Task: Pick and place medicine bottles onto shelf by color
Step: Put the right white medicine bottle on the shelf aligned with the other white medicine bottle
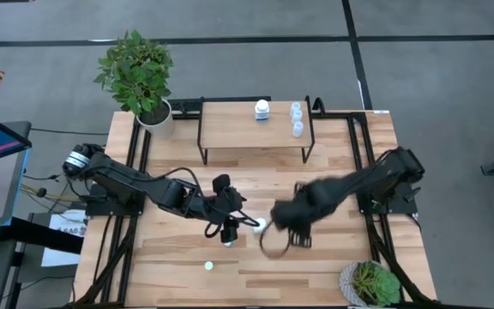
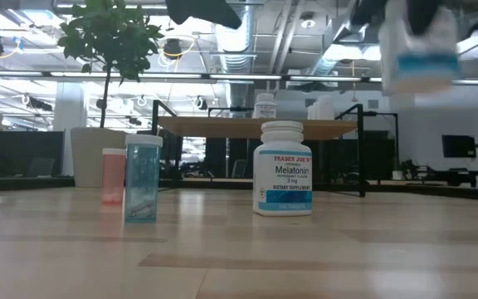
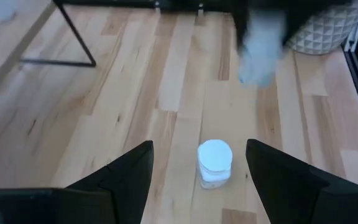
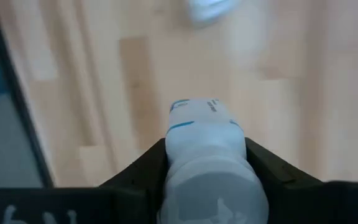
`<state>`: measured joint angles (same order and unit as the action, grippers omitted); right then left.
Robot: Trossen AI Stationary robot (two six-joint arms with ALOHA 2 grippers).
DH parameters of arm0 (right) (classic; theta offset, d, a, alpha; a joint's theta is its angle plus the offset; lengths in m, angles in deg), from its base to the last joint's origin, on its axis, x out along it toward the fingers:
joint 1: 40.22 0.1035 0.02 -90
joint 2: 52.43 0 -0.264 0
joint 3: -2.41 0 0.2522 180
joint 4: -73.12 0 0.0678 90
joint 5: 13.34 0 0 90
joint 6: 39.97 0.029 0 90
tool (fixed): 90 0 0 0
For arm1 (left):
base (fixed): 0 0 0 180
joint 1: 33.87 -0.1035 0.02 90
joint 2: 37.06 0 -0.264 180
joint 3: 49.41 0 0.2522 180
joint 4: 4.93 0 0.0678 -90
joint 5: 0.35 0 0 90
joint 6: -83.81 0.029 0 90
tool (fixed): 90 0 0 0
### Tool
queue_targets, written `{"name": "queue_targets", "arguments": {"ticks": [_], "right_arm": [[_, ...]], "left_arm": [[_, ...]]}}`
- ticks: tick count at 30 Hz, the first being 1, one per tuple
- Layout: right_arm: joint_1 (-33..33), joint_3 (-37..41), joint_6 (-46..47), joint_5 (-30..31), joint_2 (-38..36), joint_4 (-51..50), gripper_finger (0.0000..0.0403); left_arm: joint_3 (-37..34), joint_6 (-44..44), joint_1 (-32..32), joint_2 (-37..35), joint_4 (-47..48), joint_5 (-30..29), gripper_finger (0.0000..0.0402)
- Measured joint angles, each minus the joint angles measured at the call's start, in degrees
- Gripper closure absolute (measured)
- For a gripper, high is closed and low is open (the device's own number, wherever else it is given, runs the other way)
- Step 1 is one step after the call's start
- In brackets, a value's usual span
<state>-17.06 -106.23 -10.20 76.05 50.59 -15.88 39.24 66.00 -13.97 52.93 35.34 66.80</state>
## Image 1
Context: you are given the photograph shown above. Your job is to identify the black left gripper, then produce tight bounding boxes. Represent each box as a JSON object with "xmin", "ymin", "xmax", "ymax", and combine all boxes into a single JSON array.
[{"xmin": 203, "ymin": 187, "xmax": 246, "ymax": 245}]

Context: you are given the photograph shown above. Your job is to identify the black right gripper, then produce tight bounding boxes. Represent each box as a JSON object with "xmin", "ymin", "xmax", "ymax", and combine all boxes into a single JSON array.
[{"xmin": 271, "ymin": 182, "xmax": 338, "ymax": 250}]

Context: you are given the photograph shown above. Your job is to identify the succulent in patterned pot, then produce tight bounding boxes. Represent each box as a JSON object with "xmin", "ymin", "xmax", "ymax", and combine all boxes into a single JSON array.
[{"xmin": 338, "ymin": 260, "xmax": 402, "ymax": 308}]

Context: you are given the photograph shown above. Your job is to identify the white printed paper sheet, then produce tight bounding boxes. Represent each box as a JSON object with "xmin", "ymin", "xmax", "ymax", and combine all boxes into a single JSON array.
[{"xmin": 40, "ymin": 209, "xmax": 88, "ymax": 268}]

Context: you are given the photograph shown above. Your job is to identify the leafy plant in white pot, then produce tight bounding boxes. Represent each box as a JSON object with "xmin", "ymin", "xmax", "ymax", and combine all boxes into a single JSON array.
[{"xmin": 93, "ymin": 28, "xmax": 175, "ymax": 139}]

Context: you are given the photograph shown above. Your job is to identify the black computer desk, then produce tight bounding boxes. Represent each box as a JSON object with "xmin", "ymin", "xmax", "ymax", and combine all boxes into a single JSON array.
[{"xmin": 0, "ymin": 121, "xmax": 85, "ymax": 309}]

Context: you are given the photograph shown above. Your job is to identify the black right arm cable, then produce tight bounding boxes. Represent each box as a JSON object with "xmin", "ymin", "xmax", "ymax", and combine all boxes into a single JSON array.
[{"xmin": 258, "ymin": 221, "xmax": 292, "ymax": 260}]

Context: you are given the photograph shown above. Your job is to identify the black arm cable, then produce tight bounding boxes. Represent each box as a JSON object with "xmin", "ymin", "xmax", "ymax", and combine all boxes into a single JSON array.
[
  {"xmin": 258, "ymin": 221, "xmax": 292, "ymax": 260},
  {"xmin": 143, "ymin": 165, "xmax": 262, "ymax": 239}
]

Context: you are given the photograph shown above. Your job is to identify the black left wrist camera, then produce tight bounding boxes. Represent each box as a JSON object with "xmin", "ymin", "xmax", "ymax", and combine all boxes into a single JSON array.
[{"xmin": 211, "ymin": 173, "xmax": 232, "ymax": 195}]

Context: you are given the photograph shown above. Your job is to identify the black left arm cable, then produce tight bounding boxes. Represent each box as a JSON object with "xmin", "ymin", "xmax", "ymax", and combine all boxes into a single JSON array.
[{"xmin": 143, "ymin": 165, "xmax": 262, "ymax": 239}]

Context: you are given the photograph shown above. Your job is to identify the wooden shelf black metal frame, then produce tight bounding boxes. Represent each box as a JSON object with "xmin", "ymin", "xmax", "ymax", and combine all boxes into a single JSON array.
[{"xmin": 196, "ymin": 95, "xmax": 316, "ymax": 167}]

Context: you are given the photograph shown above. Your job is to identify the yellow cable bundle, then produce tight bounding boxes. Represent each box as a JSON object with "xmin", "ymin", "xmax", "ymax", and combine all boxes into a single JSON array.
[{"xmin": 19, "ymin": 183, "xmax": 83, "ymax": 203}]

